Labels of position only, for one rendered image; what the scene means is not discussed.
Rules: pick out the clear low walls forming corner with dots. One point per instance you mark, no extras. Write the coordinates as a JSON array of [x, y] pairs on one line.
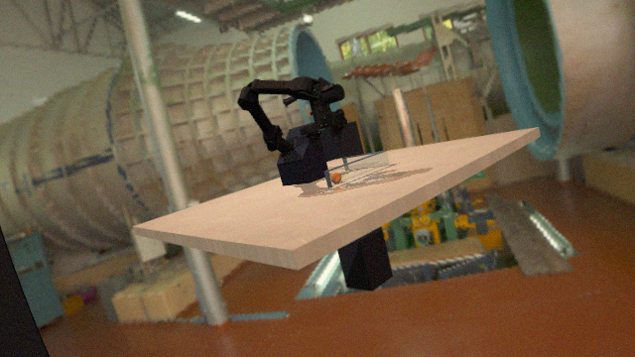
[[358, 169]]

